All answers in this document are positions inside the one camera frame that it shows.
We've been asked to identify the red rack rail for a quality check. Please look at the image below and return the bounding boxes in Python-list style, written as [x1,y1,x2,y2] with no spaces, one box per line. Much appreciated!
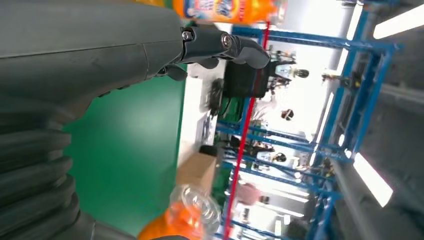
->
[223,21,271,240]

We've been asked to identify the black handheld controller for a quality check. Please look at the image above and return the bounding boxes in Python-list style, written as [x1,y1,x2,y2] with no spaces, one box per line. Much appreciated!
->
[205,77,226,117]

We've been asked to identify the blue metal rack frame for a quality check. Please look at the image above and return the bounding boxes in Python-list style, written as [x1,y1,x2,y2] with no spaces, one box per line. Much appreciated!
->
[215,26,403,240]

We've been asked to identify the person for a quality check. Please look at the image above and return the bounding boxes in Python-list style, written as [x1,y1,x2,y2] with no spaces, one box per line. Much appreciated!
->
[235,182,271,208]

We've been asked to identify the green plastic crate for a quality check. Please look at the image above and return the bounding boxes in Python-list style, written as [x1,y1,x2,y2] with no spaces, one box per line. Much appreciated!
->
[211,165,233,200]

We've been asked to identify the printed leaflet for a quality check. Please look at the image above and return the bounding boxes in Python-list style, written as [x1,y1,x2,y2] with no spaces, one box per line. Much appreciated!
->
[198,114,214,143]

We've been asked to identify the black bag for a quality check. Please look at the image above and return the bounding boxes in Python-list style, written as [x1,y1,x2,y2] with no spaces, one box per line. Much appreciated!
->
[224,61,270,99]

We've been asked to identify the white table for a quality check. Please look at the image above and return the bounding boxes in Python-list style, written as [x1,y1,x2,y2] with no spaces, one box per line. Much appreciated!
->
[177,19,233,170]

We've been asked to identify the orange detergent bottle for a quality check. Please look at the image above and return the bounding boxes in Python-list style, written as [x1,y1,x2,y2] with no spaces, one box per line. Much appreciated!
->
[137,183,222,240]
[172,0,290,27]

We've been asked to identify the ceiling light panel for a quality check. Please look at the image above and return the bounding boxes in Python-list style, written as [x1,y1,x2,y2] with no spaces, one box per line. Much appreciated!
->
[372,3,424,41]
[352,152,394,209]

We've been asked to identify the brown cardboard box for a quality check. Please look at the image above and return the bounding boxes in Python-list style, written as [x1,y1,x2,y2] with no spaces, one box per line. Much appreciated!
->
[175,152,218,196]

